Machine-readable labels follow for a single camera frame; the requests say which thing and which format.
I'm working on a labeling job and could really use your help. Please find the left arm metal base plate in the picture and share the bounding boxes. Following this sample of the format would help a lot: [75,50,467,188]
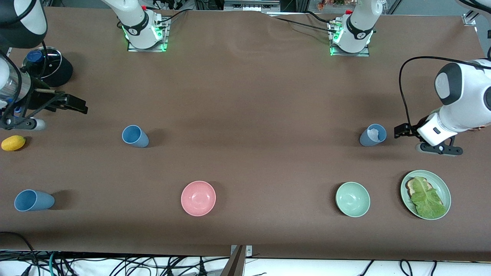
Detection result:
[329,21,371,57]

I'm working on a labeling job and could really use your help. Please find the long black base cable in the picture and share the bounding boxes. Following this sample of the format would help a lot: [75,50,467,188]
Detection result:
[269,15,338,33]

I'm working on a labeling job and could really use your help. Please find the black looping floor cable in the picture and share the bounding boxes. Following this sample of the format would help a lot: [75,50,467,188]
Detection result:
[0,231,37,276]

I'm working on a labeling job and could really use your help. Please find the dark slanted pole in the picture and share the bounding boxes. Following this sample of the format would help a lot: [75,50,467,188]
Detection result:
[219,245,246,276]

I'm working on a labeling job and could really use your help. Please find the mint green plate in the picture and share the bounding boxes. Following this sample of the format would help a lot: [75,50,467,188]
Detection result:
[400,170,451,220]

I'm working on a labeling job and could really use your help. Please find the blue cup with white filling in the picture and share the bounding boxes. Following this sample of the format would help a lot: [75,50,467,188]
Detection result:
[359,123,387,147]

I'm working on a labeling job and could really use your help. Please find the yellow lemon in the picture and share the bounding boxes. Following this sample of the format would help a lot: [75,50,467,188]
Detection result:
[1,135,26,151]

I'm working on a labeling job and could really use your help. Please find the mint green bowl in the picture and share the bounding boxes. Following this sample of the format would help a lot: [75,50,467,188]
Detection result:
[335,181,371,218]

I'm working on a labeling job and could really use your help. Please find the blue plastic cup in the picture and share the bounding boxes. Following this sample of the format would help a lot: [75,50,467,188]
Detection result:
[14,189,55,212]
[122,125,150,148]

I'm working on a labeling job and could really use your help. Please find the aluminium frame profile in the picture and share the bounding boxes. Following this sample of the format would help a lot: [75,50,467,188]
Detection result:
[462,0,491,26]

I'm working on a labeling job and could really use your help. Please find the bread slice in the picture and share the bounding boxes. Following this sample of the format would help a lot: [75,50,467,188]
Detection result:
[406,177,445,207]

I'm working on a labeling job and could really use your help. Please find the glass lid with blue knob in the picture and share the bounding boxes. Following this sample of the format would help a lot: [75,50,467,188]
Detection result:
[22,46,63,80]

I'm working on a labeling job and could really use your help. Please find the short black base cable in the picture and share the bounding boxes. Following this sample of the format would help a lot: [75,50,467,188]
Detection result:
[305,11,332,24]

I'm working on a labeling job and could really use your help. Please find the grey metal box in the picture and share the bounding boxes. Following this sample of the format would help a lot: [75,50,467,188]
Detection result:
[224,0,281,12]

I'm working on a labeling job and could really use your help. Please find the black right base cable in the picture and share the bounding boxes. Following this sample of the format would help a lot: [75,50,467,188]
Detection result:
[155,10,188,25]

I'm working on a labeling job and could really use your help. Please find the colourful artificial flowers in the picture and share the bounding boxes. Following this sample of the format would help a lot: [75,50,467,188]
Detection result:
[316,0,348,10]

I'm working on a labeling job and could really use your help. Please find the pink bowl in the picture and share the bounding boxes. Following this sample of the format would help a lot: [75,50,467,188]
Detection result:
[181,181,216,217]

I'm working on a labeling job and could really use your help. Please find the green lettuce leaf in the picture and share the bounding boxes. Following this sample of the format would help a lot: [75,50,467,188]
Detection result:
[410,176,447,219]

